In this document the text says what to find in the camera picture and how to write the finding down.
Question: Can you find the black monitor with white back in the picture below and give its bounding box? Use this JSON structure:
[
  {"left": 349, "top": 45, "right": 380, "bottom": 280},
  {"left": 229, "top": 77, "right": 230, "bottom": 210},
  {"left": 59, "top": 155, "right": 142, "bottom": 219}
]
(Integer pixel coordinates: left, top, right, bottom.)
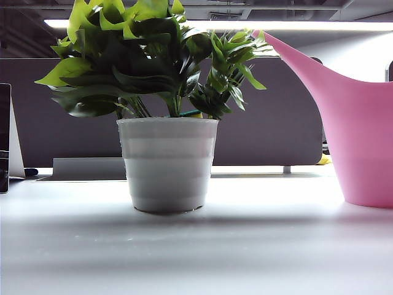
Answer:
[{"left": 0, "top": 82, "right": 26, "bottom": 194}]

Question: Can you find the green artificial leafy plant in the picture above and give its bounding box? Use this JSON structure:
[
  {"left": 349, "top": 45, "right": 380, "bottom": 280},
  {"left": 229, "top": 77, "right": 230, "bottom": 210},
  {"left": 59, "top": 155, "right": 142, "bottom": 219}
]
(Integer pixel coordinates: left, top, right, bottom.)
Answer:
[{"left": 34, "top": 0, "right": 282, "bottom": 120}]

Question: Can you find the wide grey desk divider panel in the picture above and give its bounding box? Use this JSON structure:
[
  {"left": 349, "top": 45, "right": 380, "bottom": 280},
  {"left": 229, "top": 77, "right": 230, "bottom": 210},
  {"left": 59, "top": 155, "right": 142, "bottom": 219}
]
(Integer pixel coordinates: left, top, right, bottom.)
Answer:
[{"left": 0, "top": 57, "right": 326, "bottom": 167}]

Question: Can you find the pink plastic watering can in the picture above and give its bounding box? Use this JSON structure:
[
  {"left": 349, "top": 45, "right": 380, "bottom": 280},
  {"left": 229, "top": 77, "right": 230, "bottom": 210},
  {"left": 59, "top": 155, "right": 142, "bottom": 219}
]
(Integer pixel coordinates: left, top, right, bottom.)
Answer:
[{"left": 251, "top": 29, "right": 393, "bottom": 209}]

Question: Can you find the green and yellow object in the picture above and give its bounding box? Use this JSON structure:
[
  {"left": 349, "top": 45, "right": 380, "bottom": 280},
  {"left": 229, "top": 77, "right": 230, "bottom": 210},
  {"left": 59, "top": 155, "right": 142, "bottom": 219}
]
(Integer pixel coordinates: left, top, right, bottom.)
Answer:
[{"left": 179, "top": 109, "right": 204, "bottom": 120}]

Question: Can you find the white ribbed plastic pot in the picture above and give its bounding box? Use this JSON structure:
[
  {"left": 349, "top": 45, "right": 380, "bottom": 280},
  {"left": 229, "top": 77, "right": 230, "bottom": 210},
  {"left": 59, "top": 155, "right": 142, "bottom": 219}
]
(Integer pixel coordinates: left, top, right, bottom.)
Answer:
[{"left": 116, "top": 117, "right": 220, "bottom": 214}]

